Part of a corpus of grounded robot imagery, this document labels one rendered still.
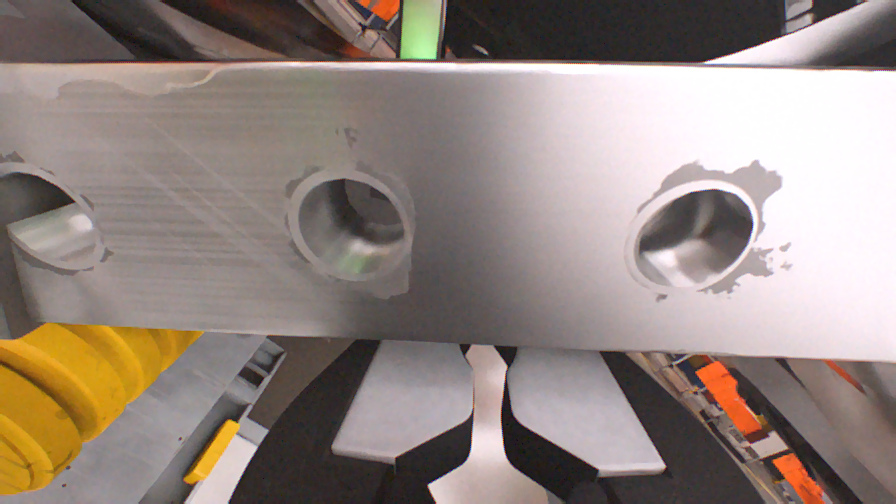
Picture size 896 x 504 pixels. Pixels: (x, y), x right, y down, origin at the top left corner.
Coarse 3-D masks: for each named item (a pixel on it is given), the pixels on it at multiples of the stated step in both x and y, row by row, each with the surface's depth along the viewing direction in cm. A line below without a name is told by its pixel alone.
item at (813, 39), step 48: (96, 0) 11; (144, 0) 11; (192, 0) 13; (240, 0) 18; (288, 0) 27; (432, 0) 12; (720, 0) 20; (768, 0) 11; (816, 0) 12; (864, 0) 10; (192, 48) 11; (240, 48) 11; (288, 48) 13; (336, 48) 22; (432, 48) 12; (624, 48) 24; (672, 48) 16; (720, 48) 12; (768, 48) 10; (816, 48) 10; (864, 48) 10
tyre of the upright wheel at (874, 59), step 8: (80, 8) 11; (88, 16) 11; (104, 24) 11; (112, 32) 11; (120, 32) 11; (120, 40) 11; (128, 40) 11; (136, 40) 12; (128, 48) 11; (136, 48) 11; (144, 48) 12; (888, 48) 10; (136, 56) 11; (144, 56) 11; (152, 56) 12; (160, 56) 12; (864, 56) 11; (872, 56) 10; (880, 56) 10; (888, 56) 10; (848, 64) 11; (856, 64) 11; (864, 64) 10; (872, 64) 10; (880, 64) 10; (888, 64) 10
